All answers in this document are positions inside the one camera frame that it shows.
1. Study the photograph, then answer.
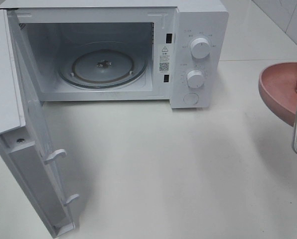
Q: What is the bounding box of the white microwave door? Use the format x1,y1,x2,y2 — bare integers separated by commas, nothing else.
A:
0,9,78,238

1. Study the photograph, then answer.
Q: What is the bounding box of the glass microwave turntable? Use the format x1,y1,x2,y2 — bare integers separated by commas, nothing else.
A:
58,41,150,89

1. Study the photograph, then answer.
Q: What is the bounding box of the white microwave knob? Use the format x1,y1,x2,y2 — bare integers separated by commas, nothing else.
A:
187,70,205,89
190,36,211,59

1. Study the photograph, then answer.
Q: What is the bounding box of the white microwave oven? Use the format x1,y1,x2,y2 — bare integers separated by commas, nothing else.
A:
0,0,229,109

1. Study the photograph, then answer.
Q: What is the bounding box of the round microwave door button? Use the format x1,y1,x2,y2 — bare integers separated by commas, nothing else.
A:
183,93,199,105

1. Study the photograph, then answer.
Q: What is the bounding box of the pink round plate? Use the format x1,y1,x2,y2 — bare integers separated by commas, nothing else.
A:
258,62,297,126

